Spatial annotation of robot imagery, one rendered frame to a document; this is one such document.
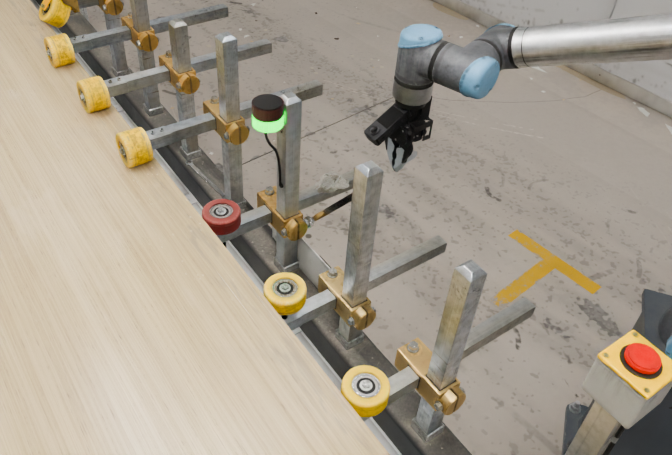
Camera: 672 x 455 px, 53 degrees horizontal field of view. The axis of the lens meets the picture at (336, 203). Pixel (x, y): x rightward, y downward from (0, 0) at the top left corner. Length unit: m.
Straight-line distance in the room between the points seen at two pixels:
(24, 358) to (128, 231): 0.32
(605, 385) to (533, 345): 1.59
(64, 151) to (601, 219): 2.19
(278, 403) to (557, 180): 2.28
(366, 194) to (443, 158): 2.03
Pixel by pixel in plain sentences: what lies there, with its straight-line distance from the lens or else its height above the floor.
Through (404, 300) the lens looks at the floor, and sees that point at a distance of 2.47.
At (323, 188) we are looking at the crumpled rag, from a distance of 1.52.
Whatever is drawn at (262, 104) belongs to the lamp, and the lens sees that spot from 1.25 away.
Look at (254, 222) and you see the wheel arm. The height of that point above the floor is 0.85.
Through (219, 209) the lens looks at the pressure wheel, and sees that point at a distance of 1.41.
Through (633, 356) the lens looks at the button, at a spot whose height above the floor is 1.23.
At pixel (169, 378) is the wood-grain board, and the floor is 0.90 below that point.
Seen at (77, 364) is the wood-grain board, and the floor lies 0.90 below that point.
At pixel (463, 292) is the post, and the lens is 1.01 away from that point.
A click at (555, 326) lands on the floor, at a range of 2.55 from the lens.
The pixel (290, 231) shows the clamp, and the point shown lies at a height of 0.86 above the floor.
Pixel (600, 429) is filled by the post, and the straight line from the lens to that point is 0.95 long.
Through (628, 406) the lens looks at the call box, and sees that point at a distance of 0.87.
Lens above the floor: 1.85
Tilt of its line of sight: 41 degrees down
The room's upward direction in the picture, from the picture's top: 5 degrees clockwise
